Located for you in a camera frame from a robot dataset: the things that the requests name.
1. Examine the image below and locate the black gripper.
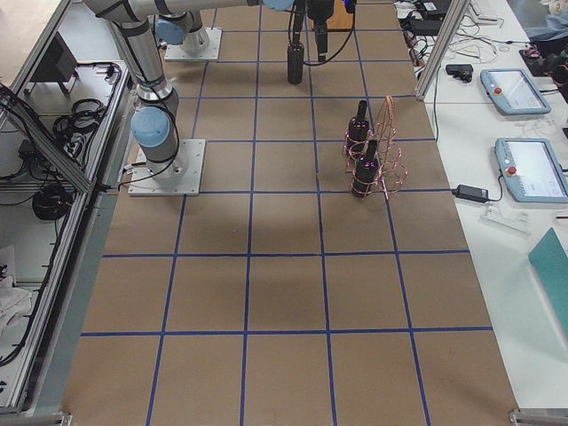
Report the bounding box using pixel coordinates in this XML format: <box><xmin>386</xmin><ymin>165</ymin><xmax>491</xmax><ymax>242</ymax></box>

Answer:
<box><xmin>290</xmin><ymin>0</ymin><xmax>357</xmax><ymax>61</ymax></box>

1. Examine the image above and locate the dark wine bottle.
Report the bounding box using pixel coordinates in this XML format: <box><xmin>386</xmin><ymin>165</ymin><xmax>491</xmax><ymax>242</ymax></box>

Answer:
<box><xmin>351</xmin><ymin>139</ymin><xmax>379</xmax><ymax>198</ymax></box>
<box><xmin>344</xmin><ymin>99</ymin><xmax>369</xmax><ymax>154</ymax></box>
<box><xmin>287</xmin><ymin>29</ymin><xmax>304</xmax><ymax>85</ymax></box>

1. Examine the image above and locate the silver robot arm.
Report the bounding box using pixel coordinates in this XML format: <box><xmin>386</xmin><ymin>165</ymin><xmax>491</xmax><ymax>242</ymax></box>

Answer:
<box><xmin>86</xmin><ymin>1</ymin><xmax>293</xmax><ymax>176</ymax></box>
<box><xmin>154</xmin><ymin>1</ymin><xmax>357</xmax><ymax>65</ymax></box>

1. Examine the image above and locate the wooden tray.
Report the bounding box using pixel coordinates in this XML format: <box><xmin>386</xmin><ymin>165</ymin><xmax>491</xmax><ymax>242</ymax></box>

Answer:
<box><xmin>327</xmin><ymin>0</ymin><xmax>354</xmax><ymax>32</ymax></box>

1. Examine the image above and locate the black handheld device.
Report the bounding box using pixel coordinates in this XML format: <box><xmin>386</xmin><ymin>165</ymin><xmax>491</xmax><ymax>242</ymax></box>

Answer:
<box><xmin>446</xmin><ymin>64</ymin><xmax>473</xmax><ymax>83</ymax></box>

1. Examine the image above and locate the far teach pendant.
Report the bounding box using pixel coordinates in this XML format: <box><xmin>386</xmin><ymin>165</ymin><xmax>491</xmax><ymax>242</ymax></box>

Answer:
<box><xmin>480</xmin><ymin>68</ymin><xmax>551</xmax><ymax>115</ymax></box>

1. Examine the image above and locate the teach pendant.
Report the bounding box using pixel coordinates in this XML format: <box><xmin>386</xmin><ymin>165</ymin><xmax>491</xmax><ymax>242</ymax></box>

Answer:
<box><xmin>480</xmin><ymin>68</ymin><xmax>551</xmax><ymax>115</ymax></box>
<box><xmin>494</xmin><ymin>138</ymin><xmax>567</xmax><ymax>204</ymax></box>

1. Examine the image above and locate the black power adapter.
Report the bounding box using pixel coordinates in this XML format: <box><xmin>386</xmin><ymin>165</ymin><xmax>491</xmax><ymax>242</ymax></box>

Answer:
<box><xmin>452</xmin><ymin>185</ymin><xmax>489</xmax><ymax>203</ymax></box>

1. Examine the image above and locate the clear acrylic stand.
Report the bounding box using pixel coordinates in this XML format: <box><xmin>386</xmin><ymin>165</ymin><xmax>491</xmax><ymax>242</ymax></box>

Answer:
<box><xmin>479</xmin><ymin>203</ymin><xmax>531</xmax><ymax>236</ymax></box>

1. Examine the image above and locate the near teach pendant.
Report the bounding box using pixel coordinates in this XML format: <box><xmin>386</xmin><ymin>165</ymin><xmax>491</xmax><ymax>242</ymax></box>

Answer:
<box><xmin>494</xmin><ymin>138</ymin><xmax>567</xmax><ymax>204</ymax></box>

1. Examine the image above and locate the teal board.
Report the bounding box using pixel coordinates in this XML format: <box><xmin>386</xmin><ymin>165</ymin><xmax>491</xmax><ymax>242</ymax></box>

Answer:
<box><xmin>528</xmin><ymin>228</ymin><xmax>567</xmax><ymax>334</ymax></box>

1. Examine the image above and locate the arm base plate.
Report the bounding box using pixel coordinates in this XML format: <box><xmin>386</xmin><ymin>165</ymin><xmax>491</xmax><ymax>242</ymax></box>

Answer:
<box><xmin>128</xmin><ymin>139</ymin><xmax>206</xmax><ymax>196</ymax></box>
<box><xmin>164</xmin><ymin>27</ymin><xmax>223</xmax><ymax>62</ymax></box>

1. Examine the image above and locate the aluminium frame post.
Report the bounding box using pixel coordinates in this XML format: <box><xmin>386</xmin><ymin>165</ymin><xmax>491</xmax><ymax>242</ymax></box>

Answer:
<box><xmin>415</xmin><ymin>0</ymin><xmax>469</xmax><ymax>101</ymax></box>

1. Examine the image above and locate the copper wire bottle basket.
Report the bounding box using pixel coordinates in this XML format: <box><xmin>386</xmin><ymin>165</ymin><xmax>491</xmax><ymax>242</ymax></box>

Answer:
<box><xmin>342</xmin><ymin>95</ymin><xmax>407</xmax><ymax>198</ymax></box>

